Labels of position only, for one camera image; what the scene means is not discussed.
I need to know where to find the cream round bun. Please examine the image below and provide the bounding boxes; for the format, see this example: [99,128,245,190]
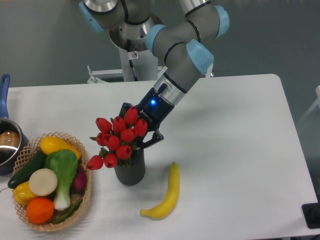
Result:
[28,168,58,197]

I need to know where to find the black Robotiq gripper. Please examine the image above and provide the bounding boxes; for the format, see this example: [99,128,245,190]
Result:
[118,87,175,149]

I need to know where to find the woven wicker basket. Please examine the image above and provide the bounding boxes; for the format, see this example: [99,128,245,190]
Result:
[13,132,92,232]

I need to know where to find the orange fruit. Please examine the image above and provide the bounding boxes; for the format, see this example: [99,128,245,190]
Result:
[26,197,55,224]

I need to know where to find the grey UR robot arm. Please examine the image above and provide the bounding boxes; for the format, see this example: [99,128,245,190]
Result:
[79,0,230,148]

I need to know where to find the yellow bell pepper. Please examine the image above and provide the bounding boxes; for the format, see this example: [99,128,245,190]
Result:
[12,181,38,206]

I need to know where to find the dark grey ribbed vase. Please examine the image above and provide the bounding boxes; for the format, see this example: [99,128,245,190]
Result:
[114,148,146,186]

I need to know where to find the yellow squash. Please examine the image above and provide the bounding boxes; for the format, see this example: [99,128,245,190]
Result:
[39,136,81,160]

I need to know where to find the white frame at right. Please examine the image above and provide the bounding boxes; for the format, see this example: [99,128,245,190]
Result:
[298,85,320,126]

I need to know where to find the red tulip bouquet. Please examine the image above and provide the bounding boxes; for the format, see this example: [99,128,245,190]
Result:
[86,106,148,170]

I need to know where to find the green bean pod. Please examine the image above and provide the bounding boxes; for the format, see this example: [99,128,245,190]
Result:
[53,198,83,225]

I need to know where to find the blue handled saucepan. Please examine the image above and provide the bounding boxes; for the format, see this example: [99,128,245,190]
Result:
[0,73,29,176]

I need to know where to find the purple red onion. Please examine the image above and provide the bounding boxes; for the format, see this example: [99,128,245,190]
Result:
[71,164,87,192]

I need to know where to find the green bok choy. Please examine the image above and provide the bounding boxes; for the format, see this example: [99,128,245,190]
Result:
[44,149,78,211]

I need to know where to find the yellow banana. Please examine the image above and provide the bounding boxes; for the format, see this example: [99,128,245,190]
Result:
[139,162,180,220]

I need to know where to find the black device at edge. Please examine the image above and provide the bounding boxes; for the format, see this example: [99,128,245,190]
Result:
[301,202,320,229]

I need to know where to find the green cucumber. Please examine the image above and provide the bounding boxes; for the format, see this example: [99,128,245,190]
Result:
[7,149,47,189]

